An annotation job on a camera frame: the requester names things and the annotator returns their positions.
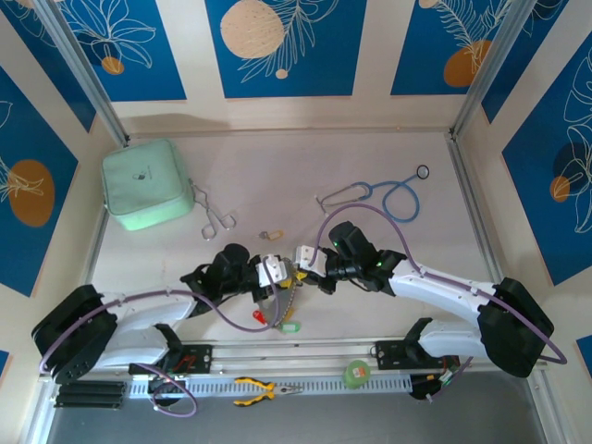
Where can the red key tag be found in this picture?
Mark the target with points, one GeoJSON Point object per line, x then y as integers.
{"type": "Point", "coordinates": [260, 317]}

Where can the green tape roll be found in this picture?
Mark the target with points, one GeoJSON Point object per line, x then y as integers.
{"type": "Point", "coordinates": [356, 374]}

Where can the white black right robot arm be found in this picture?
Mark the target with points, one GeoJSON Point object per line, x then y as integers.
{"type": "Point", "coordinates": [439, 289]}

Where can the black ribbed block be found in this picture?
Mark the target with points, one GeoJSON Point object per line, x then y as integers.
{"type": "Point", "coordinates": [90, 394]}

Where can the mint green zip pouch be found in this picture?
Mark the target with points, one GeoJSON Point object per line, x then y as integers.
{"type": "Point", "coordinates": [143, 185]}

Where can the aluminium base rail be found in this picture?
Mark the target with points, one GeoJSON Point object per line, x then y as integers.
{"type": "Point", "coordinates": [296, 356]}

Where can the aluminium table side rail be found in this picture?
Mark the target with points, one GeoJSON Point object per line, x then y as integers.
{"type": "Point", "coordinates": [94, 250]}
{"type": "Point", "coordinates": [467, 194]}

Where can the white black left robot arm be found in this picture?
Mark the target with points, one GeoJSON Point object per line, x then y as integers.
{"type": "Point", "coordinates": [152, 310]}

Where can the metal forceps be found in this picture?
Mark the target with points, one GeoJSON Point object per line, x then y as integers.
{"type": "Point", "coordinates": [213, 216]}

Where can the aluminium frame post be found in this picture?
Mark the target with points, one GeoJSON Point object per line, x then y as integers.
{"type": "Point", "coordinates": [78, 65]}
{"type": "Point", "coordinates": [490, 65]}

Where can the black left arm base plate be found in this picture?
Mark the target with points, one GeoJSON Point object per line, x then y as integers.
{"type": "Point", "coordinates": [203, 356]}

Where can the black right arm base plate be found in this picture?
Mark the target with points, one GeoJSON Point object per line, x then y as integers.
{"type": "Point", "coordinates": [388, 353]}

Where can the blue stethoscope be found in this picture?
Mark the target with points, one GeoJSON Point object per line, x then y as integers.
{"type": "Point", "coordinates": [423, 171]}

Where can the green key tag with key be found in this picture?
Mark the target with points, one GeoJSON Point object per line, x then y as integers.
{"type": "Point", "coordinates": [290, 328]}

